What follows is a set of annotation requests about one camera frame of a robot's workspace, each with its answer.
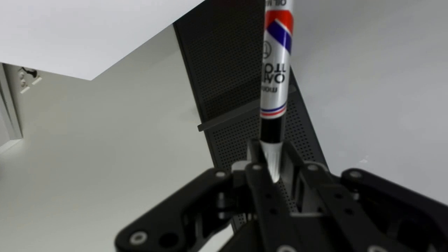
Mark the white wall power outlet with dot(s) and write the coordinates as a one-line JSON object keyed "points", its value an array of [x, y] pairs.
{"points": [[29, 78]]}

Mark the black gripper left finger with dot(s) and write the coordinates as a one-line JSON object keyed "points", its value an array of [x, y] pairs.
{"points": [[211, 210]]}

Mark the white wall trim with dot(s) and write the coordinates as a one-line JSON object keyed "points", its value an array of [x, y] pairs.
{"points": [[9, 106]]}

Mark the black marker pen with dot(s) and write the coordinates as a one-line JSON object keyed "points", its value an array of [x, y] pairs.
{"points": [[276, 74]]}

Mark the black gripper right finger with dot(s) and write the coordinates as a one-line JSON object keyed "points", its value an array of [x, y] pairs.
{"points": [[365, 214]]}

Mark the black perforated wall panel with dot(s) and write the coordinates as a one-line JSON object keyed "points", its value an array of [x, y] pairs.
{"points": [[225, 70]]}

